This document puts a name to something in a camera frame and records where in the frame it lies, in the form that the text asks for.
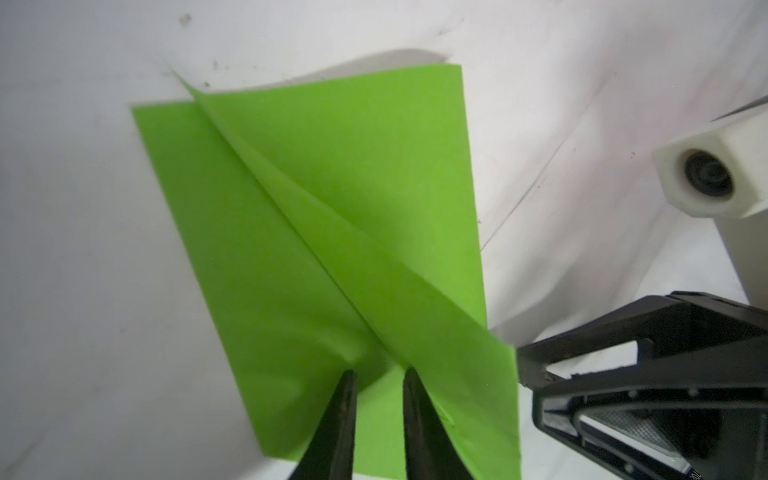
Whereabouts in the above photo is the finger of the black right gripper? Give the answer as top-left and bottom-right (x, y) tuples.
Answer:
(533, 338), (767, 479)
(517, 291), (767, 389)

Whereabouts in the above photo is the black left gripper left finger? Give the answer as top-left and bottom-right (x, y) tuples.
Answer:
(288, 370), (358, 480)

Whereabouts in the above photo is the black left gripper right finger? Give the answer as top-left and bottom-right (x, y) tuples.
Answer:
(403, 368), (473, 480)

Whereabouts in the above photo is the green square paper sheet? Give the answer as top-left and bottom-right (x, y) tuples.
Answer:
(132, 64), (521, 479)

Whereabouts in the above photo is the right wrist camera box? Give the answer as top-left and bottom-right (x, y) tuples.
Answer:
(652, 96), (767, 309)

